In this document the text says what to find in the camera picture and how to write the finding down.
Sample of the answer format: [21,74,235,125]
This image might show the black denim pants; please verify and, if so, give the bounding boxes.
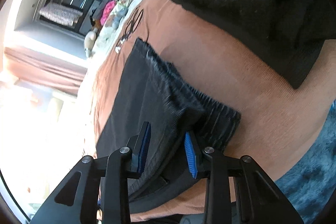
[96,39,241,214]

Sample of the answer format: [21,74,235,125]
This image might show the brown bed blanket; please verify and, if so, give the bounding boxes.
[86,0,336,223]

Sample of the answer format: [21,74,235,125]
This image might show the grey shaggy rug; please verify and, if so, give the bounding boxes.
[276,105,335,223]

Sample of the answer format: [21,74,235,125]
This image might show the white earbuds on bed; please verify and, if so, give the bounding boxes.
[114,38,126,54]

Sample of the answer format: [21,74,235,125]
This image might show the cream plush toy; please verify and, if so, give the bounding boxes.
[84,28,98,58]

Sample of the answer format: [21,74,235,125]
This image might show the pink curtain left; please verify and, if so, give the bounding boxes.
[4,47,87,95]

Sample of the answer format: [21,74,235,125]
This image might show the grey blue plush toy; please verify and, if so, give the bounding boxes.
[111,7,128,30]

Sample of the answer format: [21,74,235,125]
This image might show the pink garment on bed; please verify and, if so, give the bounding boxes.
[100,0,116,26]

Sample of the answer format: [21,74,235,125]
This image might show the floral hanging garment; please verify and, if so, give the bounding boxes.
[39,3,83,27]

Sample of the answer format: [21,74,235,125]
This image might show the black cable on bed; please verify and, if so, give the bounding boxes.
[119,7,150,44]

